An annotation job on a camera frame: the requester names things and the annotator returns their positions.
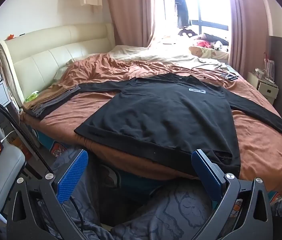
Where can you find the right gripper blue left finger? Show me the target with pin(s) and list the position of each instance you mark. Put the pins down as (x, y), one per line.
(72, 166)

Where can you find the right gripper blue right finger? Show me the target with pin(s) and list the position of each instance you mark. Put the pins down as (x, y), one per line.
(211, 176)

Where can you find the pile of clothes by window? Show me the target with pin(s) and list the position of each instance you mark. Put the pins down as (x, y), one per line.
(211, 41)

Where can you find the pink curtain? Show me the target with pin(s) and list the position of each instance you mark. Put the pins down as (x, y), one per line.
(249, 35)
(133, 21)

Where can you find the rust orange bed blanket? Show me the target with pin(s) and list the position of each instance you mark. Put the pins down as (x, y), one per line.
(260, 145)

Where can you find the cream padded headboard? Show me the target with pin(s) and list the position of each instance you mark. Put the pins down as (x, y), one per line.
(30, 62)

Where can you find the patterned pillow with bear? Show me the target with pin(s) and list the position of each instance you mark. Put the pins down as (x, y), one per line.
(208, 53)

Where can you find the white bedside cabinet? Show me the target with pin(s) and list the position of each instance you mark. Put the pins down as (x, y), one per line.
(267, 89)

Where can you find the stack of folded clothes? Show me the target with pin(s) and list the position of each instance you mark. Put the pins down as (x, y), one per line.
(50, 99)

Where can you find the pink curtain right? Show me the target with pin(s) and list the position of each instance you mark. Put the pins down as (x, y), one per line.
(249, 35)

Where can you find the small black device on bed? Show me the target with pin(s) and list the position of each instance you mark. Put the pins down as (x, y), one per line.
(229, 76)

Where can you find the dark hanging garment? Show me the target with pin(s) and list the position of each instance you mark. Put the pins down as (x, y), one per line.
(182, 14)

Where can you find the black long-sleeve sweatshirt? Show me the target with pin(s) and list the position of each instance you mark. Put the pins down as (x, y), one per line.
(165, 118)

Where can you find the cream bed sheet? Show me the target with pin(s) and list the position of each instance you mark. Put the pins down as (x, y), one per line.
(176, 54)

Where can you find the green tissue pack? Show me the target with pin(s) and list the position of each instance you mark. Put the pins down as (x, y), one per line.
(32, 96)

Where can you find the pink curtain left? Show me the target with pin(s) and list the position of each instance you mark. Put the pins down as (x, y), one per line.
(133, 21)

